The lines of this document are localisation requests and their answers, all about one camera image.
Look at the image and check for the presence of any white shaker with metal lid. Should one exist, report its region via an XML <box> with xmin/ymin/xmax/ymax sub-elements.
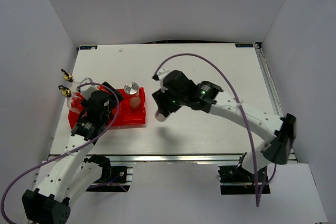
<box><xmin>155</xmin><ymin>111</ymin><xmax>166</xmax><ymax>122</ymax></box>

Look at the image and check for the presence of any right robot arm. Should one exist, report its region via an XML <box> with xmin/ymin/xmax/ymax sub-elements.
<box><xmin>152</xmin><ymin>69</ymin><xmax>297</xmax><ymax>182</ymax></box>

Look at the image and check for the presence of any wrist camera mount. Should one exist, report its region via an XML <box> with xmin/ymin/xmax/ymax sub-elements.
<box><xmin>152</xmin><ymin>67</ymin><xmax>171</xmax><ymax>93</ymax></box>
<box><xmin>77</xmin><ymin>77</ymin><xmax>99</xmax><ymax>100</ymax></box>

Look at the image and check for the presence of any red-capped brown sauce bottle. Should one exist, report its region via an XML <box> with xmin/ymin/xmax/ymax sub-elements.
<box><xmin>97</xmin><ymin>86</ymin><xmax>109</xmax><ymax>92</ymax></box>

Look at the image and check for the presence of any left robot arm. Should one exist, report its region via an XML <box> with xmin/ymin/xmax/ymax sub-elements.
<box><xmin>22</xmin><ymin>82</ymin><xmax>123</xmax><ymax>223</ymax></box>

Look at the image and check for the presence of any clear glass oil bottle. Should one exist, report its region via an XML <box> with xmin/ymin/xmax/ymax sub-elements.
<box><xmin>60</xmin><ymin>69</ymin><xmax>80</xmax><ymax>88</ymax></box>

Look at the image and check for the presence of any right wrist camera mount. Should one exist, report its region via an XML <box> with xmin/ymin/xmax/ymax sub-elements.
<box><xmin>152</xmin><ymin>67</ymin><xmax>171</xmax><ymax>93</ymax></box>

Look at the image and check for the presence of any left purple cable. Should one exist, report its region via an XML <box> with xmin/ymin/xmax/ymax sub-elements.
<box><xmin>0</xmin><ymin>83</ymin><xmax>129</xmax><ymax>222</ymax></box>

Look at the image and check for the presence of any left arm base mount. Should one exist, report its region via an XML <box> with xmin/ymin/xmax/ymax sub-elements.
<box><xmin>82</xmin><ymin>155</ymin><xmax>133</xmax><ymax>193</ymax></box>

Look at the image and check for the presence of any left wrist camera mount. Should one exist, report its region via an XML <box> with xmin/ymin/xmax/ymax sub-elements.
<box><xmin>77</xmin><ymin>77</ymin><xmax>99</xmax><ymax>100</ymax></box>

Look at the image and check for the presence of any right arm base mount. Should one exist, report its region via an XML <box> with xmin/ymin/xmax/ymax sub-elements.
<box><xmin>218</xmin><ymin>153</ymin><xmax>256</xmax><ymax>195</ymax></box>

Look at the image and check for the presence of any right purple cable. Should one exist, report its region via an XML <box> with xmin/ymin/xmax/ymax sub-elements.
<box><xmin>154</xmin><ymin>53</ymin><xmax>278</xmax><ymax>208</ymax></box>

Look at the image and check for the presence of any clear jar with metal lid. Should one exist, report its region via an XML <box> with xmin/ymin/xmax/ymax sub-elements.
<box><xmin>123</xmin><ymin>82</ymin><xmax>141</xmax><ymax>110</ymax></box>

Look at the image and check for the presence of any purple cable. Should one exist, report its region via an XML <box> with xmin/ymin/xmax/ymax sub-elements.
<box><xmin>154</xmin><ymin>53</ymin><xmax>278</xmax><ymax>208</ymax></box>
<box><xmin>0</xmin><ymin>83</ymin><xmax>129</xmax><ymax>222</ymax></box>

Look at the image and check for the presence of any red plastic organizer tray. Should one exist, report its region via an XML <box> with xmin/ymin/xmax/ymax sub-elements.
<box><xmin>67</xmin><ymin>84</ymin><xmax>147</xmax><ymax>130</ymax></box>

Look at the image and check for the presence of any aluminium table rail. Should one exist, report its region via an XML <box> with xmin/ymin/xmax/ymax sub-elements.
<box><xmin>253</xmin><ymin>42</ymin><xmax>300</xmax><ymax>162</ymax></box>

